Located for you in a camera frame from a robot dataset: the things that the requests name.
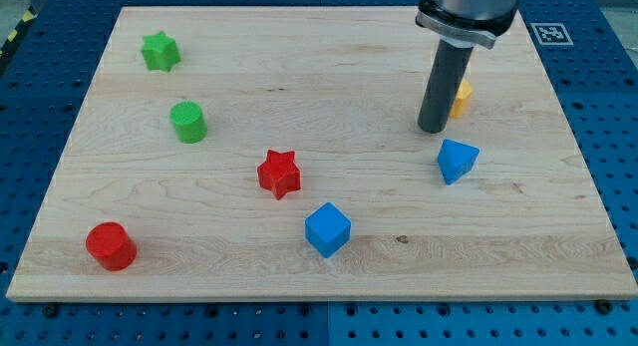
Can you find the red cylinder block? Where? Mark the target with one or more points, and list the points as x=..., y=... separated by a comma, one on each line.
x=110, y=245

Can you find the blue triangle block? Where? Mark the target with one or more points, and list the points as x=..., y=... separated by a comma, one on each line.
x=455, y=159

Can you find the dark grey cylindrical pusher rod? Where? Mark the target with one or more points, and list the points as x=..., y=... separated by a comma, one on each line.
x=447, y=73

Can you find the green star block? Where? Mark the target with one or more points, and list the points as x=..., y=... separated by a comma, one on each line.
x=160, y=52

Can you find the yellow block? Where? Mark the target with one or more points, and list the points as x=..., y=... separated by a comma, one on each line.
x=462, y=100

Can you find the wooden board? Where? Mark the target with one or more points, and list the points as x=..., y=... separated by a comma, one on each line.
x=342, y=88

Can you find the red star block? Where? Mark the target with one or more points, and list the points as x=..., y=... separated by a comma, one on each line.
x=279, y=173

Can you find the blue cube block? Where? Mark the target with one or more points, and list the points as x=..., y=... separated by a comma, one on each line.
x=327, y=229

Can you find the white fiducial marker tag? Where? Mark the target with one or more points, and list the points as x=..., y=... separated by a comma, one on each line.
x=551, y=34

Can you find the green cylinder block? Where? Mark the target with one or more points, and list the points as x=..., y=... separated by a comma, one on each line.
x=188, y=122

